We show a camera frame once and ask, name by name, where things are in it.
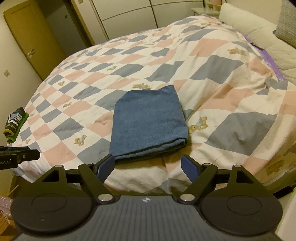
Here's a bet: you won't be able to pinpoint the blue denim jeans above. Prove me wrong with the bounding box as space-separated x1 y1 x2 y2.
109 85 189 163

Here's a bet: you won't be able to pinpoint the purple bed sheet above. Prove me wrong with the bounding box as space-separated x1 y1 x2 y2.
245 36 285 82

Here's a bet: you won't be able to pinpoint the cream pillow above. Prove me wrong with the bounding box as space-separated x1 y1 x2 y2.
219 3 295 83

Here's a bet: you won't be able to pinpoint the white nightstand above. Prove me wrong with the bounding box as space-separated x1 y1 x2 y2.
192 8 220 18

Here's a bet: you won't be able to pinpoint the green black folded garment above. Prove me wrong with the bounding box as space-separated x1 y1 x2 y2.
3 107 29 144

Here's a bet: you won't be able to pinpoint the white wardrobe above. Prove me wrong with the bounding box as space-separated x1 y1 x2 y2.
70 0 205 47

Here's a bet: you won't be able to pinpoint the grey patterned cushion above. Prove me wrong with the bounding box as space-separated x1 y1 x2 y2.
275 0 296 48

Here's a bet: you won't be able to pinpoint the wall light switch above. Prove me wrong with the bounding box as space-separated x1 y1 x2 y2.
4 70 10 77

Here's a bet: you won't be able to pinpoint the yellow wooden door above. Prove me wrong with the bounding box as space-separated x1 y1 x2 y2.
4 1 66 80

